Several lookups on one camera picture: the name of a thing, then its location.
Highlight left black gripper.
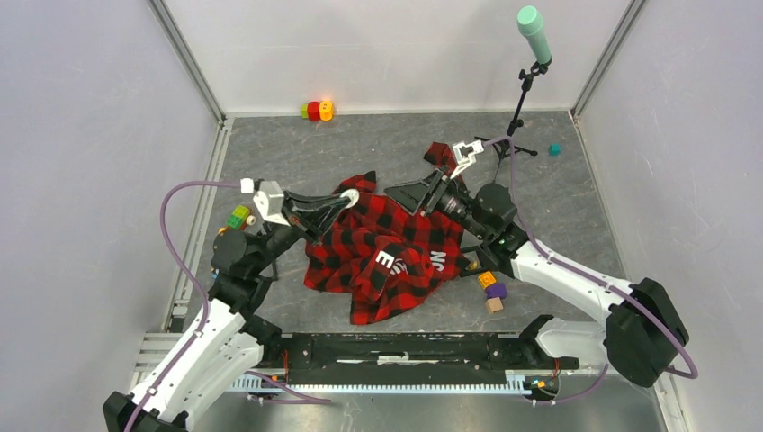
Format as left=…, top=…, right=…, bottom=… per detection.
left=250, top=189, right=351, bottom=273

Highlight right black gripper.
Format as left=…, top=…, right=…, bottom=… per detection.
left=383, top=166, right=488, bottom=240

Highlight red black plaid shirt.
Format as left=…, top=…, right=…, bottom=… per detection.
left=304, top=171, right=470, bottom=325

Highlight black square frame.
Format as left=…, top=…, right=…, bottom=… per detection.
left=460, top=258, right=486, bottom=278

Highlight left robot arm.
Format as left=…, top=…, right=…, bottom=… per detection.
left=103, top=181, right=360, bottom=431

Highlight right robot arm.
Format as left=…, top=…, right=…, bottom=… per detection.
left=384, top=169, right=698, bottom=387

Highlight green toy brick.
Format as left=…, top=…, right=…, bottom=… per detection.
left=226, top=205, right=252, bottom=230

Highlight black tripod mic stand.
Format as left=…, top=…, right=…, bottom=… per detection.
left=491, top=62, right=551, bottom=183

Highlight yellow toy brick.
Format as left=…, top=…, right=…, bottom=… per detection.
left=477, top=271, right=498, bottom=291

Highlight red cylinder block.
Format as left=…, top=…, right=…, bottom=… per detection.
left=304, top=101, right=320, bottom=122

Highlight purple toy brick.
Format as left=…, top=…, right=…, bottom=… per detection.
left=484, top=283, right=507, bottom=300

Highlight wooden cube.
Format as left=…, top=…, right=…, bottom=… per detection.
left=485, top=297, right=504, bottom=313

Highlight teal small cube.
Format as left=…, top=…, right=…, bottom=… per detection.
left=548, top=143, right=561, bottom=157

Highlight mint green microphone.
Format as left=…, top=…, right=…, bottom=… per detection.
left=516, top=5, right=552, bottom=66

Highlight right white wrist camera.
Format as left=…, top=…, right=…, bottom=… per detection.
left=450, top=139, right=485, bottom=179

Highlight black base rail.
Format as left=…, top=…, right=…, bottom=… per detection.
left=259, top=332, right=580, bottom=385

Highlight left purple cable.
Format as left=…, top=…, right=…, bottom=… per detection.
left=121, top=181, right=333, bottom=432

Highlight purple cable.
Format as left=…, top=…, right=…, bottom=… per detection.
left=482, top=135, right=700, bottom=407
left=121, top=181, right=333, bottom=432

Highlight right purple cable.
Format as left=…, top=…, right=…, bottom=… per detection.
left=482, top=135, right=700, bottom=407

